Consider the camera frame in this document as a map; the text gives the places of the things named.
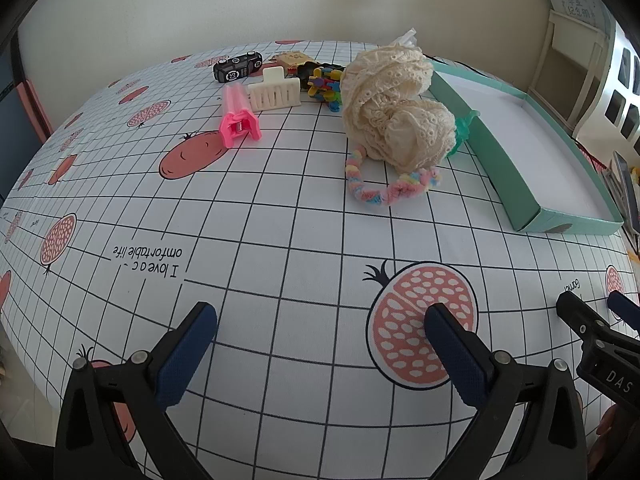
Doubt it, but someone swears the white cutout panel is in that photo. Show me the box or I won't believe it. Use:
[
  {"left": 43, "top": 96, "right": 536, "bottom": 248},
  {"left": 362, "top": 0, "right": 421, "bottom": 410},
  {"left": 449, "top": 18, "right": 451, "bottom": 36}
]
[{"left": 572, "top": 20, "right": 640, "bottom": 161}]

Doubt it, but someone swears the person's right hand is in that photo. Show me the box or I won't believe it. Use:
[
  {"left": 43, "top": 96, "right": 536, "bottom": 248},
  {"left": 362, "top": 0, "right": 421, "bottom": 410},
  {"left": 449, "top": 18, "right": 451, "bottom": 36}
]
[{"left": 596, "top": 402, "right": 623, "bottom": 438}]

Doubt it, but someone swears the yellow rice cracker packet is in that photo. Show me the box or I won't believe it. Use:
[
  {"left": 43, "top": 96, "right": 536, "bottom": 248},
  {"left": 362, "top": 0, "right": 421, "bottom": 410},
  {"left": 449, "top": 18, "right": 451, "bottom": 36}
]
[{"left": 272, "top": 51, "right": 312, "bottom": 73}]

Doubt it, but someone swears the cotton swab bag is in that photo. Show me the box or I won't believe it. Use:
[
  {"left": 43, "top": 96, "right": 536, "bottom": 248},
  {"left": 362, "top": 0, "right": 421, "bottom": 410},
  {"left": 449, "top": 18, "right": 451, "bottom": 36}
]
[{"left": 384, "top": 27, "right": 421, "bottom": 50}]

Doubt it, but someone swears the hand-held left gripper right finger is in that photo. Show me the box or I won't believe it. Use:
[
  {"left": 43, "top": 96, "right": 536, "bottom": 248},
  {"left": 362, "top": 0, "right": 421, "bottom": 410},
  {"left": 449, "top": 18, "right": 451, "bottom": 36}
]
[{"left": 424, "top": 302, "right": 588, "bottom": 480}]

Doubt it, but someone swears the black hand-shaped hair clip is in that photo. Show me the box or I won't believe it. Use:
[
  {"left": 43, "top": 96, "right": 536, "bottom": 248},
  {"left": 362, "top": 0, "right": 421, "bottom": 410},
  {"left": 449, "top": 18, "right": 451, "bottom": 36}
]
[{"left": 297, "top": 61, "right": 333, "bottom": 81}]

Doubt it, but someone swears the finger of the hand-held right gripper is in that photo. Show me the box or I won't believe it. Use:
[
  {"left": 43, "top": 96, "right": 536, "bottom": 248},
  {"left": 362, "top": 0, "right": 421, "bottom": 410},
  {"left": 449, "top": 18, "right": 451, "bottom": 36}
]
[
  {"left": 607, "top": 290, "right": 640, "bottom": 335},
  {"left": 556, "top": 291, "right": 608, "bottom": 343}
]

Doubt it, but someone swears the teal box tray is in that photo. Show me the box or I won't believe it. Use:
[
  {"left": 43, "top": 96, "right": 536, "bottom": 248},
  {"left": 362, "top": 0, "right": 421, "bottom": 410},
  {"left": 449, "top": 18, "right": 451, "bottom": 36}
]
[{"left": 427, "top": 57, "right": 625, "bottom": 235}]

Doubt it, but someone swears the grid fruit print tablecloth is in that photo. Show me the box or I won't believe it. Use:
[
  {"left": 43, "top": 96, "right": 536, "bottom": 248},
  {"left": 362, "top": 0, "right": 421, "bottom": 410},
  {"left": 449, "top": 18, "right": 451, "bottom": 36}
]
[{"left": 0, "top": 40, "right": 640, "bottom": 480}]

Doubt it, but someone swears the white hair claw clip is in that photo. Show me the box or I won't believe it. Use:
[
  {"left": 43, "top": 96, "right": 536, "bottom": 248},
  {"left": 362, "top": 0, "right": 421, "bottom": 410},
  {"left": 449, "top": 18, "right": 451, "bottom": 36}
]
[{"left": 247, "top": 66, "right": 302, "bottom": 112}]

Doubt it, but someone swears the cream lace scrunchie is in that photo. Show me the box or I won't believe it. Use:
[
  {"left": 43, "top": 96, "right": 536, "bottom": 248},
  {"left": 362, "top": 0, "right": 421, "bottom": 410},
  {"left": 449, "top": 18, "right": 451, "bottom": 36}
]
[{"left": 341, "top": 44, "right": 457, "bottom": 171}]

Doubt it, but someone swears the smartphone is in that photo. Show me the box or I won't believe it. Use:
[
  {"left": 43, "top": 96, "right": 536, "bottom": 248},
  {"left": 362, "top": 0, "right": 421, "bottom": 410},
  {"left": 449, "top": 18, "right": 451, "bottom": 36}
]
[{"left": 612, "top": 152, "right": 640, "bottom": 231}]

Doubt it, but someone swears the pastel rainbow hair tie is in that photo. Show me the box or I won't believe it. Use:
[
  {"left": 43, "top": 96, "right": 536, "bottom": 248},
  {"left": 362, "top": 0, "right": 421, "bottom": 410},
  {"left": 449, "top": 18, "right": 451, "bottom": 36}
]
[{"left": 344, "top": 144, "right": 442, "bottom": 207}]

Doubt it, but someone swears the bunch of colourful mini clips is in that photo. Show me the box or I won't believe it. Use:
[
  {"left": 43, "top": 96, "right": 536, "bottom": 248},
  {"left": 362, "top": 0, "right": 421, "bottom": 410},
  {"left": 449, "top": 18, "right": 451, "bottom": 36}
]
[{"left": 306, "top": 62, "right": 347, "bottom": 112}]

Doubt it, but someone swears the teal hair clip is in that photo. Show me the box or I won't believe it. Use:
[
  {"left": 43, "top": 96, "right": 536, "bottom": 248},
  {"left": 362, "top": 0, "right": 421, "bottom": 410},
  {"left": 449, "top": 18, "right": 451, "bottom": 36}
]
[{"left": 446, "top": 110, "right": 480, "bottom": 157}]

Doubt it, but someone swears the cream wooden shelf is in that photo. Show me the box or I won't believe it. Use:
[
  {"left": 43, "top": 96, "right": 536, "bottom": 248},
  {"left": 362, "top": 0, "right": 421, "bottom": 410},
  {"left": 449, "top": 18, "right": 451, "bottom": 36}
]
[{"left": 527, "top": 7, "right": 606, "bottom": 133}]

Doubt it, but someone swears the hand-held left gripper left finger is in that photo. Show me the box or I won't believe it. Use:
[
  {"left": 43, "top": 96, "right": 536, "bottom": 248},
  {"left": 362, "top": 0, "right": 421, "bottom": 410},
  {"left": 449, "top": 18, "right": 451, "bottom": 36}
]
[{"left": 54, "top": 301, "right": 236, "bottom": 480}]

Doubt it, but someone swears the black toy car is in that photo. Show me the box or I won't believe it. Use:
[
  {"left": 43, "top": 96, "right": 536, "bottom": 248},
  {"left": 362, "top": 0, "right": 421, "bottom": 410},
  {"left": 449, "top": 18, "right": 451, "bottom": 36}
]
[{"left": 213, "top": 51, "right": 264, "bottom": 83}]

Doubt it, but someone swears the dark panel with pink edge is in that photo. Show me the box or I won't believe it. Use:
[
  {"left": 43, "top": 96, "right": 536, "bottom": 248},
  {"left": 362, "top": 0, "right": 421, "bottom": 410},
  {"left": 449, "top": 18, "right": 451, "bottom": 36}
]
[{"left": 0, "top": 45, "right": 53, "bottom": 143}]

